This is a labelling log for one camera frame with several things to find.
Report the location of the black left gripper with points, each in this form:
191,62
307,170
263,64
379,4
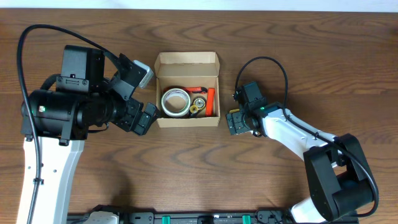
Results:
131,113

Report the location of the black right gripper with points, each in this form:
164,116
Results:
237,122

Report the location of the white masking tape roll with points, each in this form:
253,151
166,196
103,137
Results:
175,102

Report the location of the brown cardboard box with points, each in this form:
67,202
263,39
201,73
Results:
187,69

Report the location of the red stapler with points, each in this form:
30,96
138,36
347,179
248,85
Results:
209,102

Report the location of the red utility knife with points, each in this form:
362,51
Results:
194,90

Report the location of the yellow correction tape dispenser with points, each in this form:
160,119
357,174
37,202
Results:
199,103

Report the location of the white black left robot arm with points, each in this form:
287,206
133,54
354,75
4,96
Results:
93,90

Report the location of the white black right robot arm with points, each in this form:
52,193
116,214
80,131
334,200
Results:
339,177

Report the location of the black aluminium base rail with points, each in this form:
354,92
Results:
111,214

